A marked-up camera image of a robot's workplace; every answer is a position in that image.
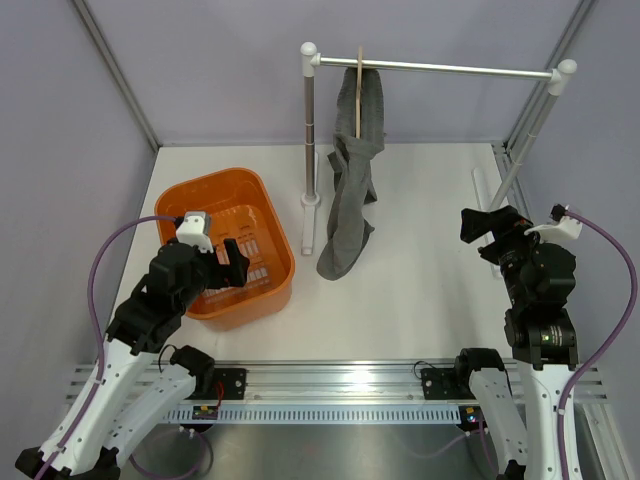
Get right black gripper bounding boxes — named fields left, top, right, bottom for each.
left=461, top=205, right=558, bottom=307

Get grey shorts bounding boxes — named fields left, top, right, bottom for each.
left=316, top=68, right=385, bottom=281

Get wooden clothes hanger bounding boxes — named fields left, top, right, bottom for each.
left=355, top=45, right=363, bottom=139

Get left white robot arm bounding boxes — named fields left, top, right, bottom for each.
left=15, top=239, right=249, bottom=479

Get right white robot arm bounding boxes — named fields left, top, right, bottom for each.
left=452, top=206, right=582, bottom=479

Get orange plastic basket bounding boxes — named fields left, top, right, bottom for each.
left=154, top=167, right=297, bottom=332

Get white metal clothes rack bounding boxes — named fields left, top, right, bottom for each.
left=300, top=42, right=577, bottom=256

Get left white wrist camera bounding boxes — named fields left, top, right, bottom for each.
left=176, top=211, right=214, bottom=253

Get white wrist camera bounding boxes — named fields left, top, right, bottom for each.
left=176, top=211, right=214, bottom=253
left=524, top=204, right=582, bottom=243

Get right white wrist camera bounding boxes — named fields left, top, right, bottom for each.
left=524, top=204, right=582, bottom=243

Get aluminium mounting rail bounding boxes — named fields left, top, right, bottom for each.
left=64, top=360, right=609, bottom=407

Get white slotted cable duct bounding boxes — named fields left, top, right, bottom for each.
left=161, top=404, right=461, bottom=425

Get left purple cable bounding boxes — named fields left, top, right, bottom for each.
left=29, top=215, right=177, bottom=480

